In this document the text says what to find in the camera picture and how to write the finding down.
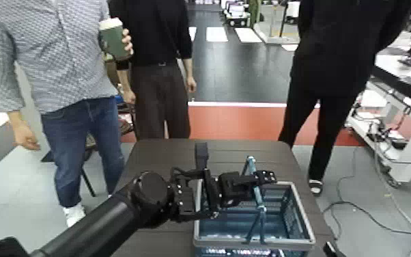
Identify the blue box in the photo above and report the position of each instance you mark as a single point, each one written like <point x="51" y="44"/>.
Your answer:
<point x="119" y="99"/>

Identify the patterned-shirt man's right hand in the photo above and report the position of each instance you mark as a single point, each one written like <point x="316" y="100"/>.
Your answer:
<point x="26" y="136"/>

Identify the green cup with white lid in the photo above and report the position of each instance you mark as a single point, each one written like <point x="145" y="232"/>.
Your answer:
<point x="112" y="39"/>

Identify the brown-trousered man's right hand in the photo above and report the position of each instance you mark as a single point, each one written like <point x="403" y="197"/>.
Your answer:
<point x="129" y="97"/>

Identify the patterned-shirt man's left hand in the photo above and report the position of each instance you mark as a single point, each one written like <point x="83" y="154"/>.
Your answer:
<point x="129" y="41"/>

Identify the man patterned shirt blue jeans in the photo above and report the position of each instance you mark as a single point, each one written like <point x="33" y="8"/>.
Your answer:
<point x="55" y="53"/>

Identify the white lab machine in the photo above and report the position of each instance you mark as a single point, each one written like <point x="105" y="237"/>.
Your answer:
<point x="236" y="14"/>
<point x="292" y="9"/>

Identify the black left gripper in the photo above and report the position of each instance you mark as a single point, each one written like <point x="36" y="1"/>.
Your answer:
<point x="232" y="188"/>

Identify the white platform with pole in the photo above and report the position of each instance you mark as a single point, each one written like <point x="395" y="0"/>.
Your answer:
<point x="273" y="37"/>

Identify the person in all-black clothes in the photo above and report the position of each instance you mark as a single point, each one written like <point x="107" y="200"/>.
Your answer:
<point x="334" y="53"/>

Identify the black-topped workbench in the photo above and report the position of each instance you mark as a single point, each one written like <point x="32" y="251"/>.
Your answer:
<point x="399" y="77"/>

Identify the man black sweater brown trousers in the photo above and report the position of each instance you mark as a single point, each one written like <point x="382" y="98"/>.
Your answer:
<point x="155" y="36"/>

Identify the wicker chair with black frame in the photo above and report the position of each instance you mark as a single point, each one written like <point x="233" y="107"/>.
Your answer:
<point x="112" y="75"/>

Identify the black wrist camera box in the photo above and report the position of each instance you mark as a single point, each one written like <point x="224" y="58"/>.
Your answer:
<point x="202" y="156"/>

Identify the brown-trousered man's left hand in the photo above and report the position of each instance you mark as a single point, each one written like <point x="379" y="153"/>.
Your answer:
<point x="191" y="84"/>

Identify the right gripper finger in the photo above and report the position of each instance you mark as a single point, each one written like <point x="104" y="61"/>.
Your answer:
<point x="334" y="251"/>

